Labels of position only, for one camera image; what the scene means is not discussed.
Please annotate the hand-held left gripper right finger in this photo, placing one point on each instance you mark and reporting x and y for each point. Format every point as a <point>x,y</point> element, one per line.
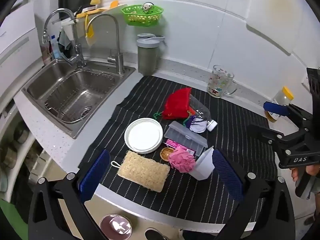
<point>226,173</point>

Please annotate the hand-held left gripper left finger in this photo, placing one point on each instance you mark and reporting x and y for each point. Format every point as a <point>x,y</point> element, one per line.
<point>96,172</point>

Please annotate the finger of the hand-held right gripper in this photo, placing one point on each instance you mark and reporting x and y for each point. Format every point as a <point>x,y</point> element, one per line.
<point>262,132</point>
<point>275,108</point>

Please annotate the pink round trash bin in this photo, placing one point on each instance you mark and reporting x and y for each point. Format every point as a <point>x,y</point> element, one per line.
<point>116,226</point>

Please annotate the clear plastic bottle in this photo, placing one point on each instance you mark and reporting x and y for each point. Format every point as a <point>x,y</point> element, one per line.
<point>200,110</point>

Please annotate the red mesh bag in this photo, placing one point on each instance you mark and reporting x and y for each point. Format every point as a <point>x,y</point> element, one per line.
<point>176,105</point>

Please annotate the person's right hand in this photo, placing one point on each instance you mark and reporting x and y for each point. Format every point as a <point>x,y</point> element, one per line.
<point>313,170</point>

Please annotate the jar with yellow lid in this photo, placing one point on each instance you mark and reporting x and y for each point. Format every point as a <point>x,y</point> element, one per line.
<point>282,97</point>

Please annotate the black striped mat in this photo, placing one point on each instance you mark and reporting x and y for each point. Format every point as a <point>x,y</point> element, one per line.
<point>225,120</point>

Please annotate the pink bath pouf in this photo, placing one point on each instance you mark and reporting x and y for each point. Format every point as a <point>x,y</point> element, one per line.
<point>182,160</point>

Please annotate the beige loofah sponge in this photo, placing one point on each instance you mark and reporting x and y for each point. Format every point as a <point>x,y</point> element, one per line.
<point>142,171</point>

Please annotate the purple and white cloth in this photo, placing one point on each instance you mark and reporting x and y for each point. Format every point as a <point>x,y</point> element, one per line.
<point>197,126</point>

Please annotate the grey plastic case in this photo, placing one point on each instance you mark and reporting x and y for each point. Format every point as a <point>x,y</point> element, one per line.
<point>185,136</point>

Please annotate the white round plate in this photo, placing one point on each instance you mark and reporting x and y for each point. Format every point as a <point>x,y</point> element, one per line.
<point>143,135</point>

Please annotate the printed glass mug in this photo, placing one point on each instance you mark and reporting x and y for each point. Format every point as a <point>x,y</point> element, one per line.
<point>220,82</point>

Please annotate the pink flat package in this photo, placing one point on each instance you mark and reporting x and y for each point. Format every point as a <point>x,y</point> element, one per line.
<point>172,143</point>

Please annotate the small wooden dish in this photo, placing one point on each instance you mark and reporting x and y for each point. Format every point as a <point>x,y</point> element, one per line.
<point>165,153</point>

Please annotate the stainless steel sink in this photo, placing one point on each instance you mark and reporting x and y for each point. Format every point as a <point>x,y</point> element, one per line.
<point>75,92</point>

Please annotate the black shoe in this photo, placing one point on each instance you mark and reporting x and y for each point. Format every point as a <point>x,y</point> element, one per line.
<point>155,234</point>

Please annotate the faucet with white filter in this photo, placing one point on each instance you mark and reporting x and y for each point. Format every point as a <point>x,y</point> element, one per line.
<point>75,55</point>

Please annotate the grey lidded container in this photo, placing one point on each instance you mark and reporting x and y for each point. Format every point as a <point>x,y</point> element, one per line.
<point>147,60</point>

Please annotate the pink bottle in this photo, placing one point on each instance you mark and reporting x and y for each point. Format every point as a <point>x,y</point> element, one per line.
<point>46,53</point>

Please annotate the white and blue bottle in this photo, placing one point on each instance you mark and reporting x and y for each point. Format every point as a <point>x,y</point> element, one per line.
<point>55,47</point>

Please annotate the tall gooseneck faucet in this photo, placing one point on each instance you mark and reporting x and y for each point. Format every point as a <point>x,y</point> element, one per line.
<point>117,42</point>

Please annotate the dark hanging cloth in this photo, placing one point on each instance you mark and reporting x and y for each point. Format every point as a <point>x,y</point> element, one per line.
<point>64,41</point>

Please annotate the yellow hanging cloth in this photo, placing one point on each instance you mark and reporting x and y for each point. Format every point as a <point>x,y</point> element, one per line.
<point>90,33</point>

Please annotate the white cabinet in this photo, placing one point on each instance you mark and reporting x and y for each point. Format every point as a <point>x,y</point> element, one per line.
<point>17,47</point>

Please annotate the green plastic basket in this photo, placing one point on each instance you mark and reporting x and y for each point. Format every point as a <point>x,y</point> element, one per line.
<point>150,17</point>

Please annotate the white ball toy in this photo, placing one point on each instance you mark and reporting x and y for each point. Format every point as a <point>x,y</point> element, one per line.
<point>147,7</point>

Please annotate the white wall shelf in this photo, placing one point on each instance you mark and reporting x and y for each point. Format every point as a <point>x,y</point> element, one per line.
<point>82,27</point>

